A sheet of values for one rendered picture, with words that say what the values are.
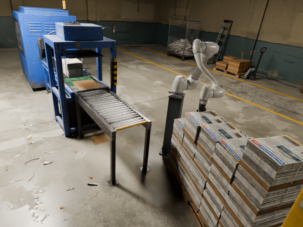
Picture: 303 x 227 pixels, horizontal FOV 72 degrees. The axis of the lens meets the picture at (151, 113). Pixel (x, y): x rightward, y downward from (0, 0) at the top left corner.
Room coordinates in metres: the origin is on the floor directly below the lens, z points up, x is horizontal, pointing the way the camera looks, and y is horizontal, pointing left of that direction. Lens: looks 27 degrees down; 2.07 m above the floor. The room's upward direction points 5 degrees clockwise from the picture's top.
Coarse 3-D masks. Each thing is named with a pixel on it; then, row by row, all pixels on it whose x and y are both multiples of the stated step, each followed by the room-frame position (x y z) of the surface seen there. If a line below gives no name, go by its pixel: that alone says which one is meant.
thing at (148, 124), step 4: (104, 88) 3.31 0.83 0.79; (112, 92) 3.15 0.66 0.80; (116, 96) 2.99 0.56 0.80; (120, 100) 2.86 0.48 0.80; (128, 104) 2.74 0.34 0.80; (132, 108) 2.63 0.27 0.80; (136, 112) 2.51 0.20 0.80; (140, 116) 2.43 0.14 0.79; (144, 116) 2.42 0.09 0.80; (148, 120) 2.32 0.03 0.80; (144, 124) 2.35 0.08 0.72; (148, 124) 2.28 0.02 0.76; (148, 128) 2.29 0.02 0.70
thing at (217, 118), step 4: (204, 112) 2.15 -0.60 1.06; (208, 112) 2.16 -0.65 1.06; (212, 112) 2.17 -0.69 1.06; (208, 116) 2.06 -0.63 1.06; (212, 116) 2.07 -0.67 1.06; (216, 116) 2.07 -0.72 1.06; (220, 116) 2.08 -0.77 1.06; (216, 120) 1.98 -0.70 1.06; (220, 120) 1.99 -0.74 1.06; (224, 120) 1.99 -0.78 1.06
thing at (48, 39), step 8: (48, 40) 3.18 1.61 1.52; (56, 40) 3.10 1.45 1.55; (80, 40) 3.29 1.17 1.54; (88, 40) 3.36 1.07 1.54; (96, 40) 3.43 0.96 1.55; (104, 40) 3.50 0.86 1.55; (112, 40) 3.54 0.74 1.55; (64, 48) 3.00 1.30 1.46; (72, 48) 3.07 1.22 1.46; (80, 48) 3.14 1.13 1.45
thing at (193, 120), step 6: (186, 114) 2.07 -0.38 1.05; (192, 114) 2.06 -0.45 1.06; (198, 114) 2.08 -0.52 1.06; (186, 120) 2.06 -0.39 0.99; (192, 120) 1.94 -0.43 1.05; (198, 120) 1.94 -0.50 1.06; (204, 120) 1.95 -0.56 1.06; (186, 126) 2.04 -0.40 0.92; (192, 126) 1.93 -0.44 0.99; (198, 126) 1.83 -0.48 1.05; (192, 132) 1.91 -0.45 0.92; (198, 132) 1.85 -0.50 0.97
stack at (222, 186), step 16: (176, 128) 2.28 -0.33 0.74; (176, 144) 2.23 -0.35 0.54; (192, 144) 1.91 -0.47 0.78; (176, 160) 2.17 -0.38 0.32; (208, 160) 1.61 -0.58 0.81; (176, 176) 2.11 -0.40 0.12; (192, 176) 1.79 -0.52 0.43; (208, 176) 1.56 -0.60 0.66; (192, 192) 1.71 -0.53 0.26; (208, 192) 1.50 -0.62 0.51; (224, 192) 1.32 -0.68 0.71; (208, 208) 1.44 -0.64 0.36; (208, 224) 1.38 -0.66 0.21
